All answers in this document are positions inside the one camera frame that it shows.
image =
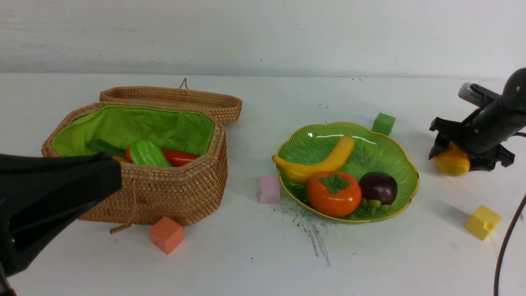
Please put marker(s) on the woven wicker basket lid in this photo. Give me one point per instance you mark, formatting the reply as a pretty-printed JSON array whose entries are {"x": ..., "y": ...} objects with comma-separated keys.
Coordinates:
[{"x": 223, "y": 108}]

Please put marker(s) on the orange yellow toy mango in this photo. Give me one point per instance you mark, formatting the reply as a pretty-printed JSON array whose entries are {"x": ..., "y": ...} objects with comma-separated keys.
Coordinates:
[{"x": 452, "y": 162}]

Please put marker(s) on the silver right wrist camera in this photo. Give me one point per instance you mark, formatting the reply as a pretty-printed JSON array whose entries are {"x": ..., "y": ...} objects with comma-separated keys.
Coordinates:
[{"x": 477, "y": 95}]

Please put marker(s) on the yellow foam block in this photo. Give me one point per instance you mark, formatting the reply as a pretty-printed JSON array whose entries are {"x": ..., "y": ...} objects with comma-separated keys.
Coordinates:
[{"x": 482, "y": 222}]

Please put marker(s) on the orange toy persimmon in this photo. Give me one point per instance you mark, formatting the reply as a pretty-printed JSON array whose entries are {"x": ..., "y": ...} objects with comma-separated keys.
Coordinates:
[{"x": 334, "y": 193}]

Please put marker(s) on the orange foam cube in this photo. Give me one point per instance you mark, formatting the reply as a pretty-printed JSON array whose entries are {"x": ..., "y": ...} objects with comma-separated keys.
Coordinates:
[{"x": 166, "y": 235}]

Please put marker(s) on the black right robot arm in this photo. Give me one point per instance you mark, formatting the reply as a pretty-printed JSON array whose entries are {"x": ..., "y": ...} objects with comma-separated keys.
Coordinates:
[{"x": 515, "y": 85}]

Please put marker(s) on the purple toy mangosteen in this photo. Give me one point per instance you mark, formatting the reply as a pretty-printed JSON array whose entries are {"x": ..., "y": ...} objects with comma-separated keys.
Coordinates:
[{"x": 378, "y": 191}]

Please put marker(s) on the orange toy carrot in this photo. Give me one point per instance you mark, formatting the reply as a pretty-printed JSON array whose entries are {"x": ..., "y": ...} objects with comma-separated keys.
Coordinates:
[{"x": 176, "y": 158}]

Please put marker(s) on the green toy bitter gourd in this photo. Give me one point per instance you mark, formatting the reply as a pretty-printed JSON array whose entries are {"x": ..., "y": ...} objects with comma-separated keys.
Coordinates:
[{"x": 145, "y": 152}]

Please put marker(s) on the yellow toy banana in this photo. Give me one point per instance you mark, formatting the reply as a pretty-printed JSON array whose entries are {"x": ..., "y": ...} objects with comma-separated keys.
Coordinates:
[{"x": 301, "y": 173}]

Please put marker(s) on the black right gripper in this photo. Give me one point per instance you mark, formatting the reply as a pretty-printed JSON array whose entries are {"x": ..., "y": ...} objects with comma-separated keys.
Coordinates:
[{"x": 481, "y": 137}]

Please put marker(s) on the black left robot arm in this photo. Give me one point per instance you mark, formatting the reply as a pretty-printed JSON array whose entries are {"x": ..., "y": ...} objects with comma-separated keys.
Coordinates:
[{"x": 41, "y": 196}]

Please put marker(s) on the pink foam cube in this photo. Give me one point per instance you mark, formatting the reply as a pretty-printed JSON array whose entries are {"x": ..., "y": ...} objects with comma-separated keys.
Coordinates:
[{"x": 269, "y": 190}]

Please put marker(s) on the green leaf-shaped glass plate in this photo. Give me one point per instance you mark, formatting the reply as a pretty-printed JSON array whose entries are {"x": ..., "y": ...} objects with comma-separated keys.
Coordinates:
[{"x": 372, "y": 152}]

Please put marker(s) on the brown toy potato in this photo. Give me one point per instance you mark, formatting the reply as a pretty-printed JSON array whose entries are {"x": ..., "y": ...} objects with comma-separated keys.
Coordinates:
[{"x": 121, "y": 159}]

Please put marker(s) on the green foam cube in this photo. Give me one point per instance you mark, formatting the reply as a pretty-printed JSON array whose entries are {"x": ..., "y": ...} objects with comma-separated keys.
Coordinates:
[{"x": 383, "y": 124}]

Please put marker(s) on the woven wicker basket green lining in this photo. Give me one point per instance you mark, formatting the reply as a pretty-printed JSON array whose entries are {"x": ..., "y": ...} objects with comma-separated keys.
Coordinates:
[{"x": 185, "y": 194}]

